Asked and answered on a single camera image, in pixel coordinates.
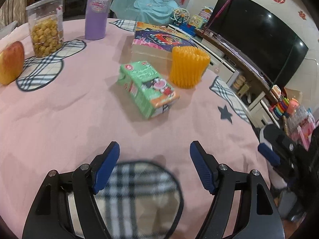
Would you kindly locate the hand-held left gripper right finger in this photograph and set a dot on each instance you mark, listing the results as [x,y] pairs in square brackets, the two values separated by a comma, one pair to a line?
[203,165]

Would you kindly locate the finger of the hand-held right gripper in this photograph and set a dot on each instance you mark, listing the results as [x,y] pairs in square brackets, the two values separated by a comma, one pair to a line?
[269,154]

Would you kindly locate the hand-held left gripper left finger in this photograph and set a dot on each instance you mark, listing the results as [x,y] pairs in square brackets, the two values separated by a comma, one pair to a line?
[106,164]

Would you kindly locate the pink plastic toy box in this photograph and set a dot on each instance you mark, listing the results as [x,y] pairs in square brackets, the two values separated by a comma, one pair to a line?
[302,127]

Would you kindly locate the silver foil bag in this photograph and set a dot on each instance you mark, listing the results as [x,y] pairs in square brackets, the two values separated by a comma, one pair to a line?
[291,204]

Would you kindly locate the pink tablecloth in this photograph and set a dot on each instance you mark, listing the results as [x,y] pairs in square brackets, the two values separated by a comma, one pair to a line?
[74,119]

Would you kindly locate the white television cabinet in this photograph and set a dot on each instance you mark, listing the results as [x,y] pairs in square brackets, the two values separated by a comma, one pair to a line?
[239,79]

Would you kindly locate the green drink carton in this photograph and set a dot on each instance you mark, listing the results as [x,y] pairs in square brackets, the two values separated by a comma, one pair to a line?
[147,89]

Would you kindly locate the orange ribbed cup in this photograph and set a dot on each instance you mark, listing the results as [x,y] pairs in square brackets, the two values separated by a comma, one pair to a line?
[189,66]

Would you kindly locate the black television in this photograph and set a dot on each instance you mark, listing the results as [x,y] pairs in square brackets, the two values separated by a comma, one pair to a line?
[259,37]

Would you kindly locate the colourful game box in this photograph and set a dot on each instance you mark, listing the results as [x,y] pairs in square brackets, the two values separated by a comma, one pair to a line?
[159,39]

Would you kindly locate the apple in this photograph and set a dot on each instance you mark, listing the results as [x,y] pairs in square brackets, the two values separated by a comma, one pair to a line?
[11,63]

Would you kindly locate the clear jar of popcorn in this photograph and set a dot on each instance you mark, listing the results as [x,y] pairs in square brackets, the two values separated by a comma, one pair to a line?
[46,29]

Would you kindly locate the toy ferris wheel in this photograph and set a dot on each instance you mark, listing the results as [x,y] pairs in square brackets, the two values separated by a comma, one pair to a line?
[180,17]

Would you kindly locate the purple bottle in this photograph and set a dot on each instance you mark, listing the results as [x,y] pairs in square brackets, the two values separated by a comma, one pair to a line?
[97,12]

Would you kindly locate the teal cloth cover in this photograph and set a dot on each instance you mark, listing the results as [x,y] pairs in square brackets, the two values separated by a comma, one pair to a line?
[144,6]

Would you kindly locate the beige patterned curtain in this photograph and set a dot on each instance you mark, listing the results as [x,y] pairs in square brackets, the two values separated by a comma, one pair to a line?
[15,2]

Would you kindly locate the small red wall sticker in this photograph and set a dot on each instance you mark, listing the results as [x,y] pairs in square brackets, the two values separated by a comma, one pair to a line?
[302,15]

